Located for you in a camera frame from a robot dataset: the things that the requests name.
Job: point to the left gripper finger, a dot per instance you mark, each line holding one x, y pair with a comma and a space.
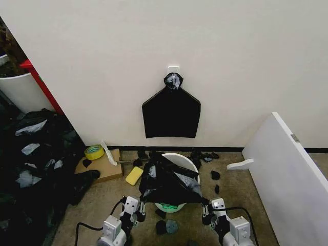
123, 205
142, 207

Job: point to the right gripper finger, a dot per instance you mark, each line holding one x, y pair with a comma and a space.
205, 208

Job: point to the black garbage bag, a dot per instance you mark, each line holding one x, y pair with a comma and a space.
166, 184

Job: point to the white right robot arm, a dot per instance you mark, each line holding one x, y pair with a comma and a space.
238, 230

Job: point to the black bag scrap cluster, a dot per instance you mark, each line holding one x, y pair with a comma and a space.
205, 156

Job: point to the white round trash bin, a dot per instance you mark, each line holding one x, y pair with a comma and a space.
182, 160

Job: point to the pile of black garbage bags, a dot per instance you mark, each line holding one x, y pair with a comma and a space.
38, 166

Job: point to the yellow sponge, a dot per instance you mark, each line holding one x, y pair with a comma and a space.
134, 176

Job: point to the grey round disc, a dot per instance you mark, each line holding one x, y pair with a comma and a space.
171, 226

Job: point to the flat brown cardboard box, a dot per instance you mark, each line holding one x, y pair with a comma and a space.
107, 171

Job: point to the white paper strip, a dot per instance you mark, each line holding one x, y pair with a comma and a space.
109, 153

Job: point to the yellow tape roll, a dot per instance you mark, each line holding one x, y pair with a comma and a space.
93, 153

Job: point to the large white board panel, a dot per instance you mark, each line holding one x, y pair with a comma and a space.
287, 179

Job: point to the small metal hinge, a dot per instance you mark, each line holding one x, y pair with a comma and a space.
296, 138

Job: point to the white planter pot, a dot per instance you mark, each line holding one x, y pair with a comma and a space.
23, 89

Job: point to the dark brown plant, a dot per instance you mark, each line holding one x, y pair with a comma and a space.
10, 48

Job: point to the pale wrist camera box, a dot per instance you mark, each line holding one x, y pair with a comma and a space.
218, 204
132, 204

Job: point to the white curved bracket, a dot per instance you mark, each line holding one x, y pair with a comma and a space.
239, 164

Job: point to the black bag hung on wall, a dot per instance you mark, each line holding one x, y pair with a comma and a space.
170, 112

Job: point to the white wall hook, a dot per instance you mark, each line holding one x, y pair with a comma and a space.
173, 69

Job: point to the red metal frame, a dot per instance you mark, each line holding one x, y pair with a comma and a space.
43, 84

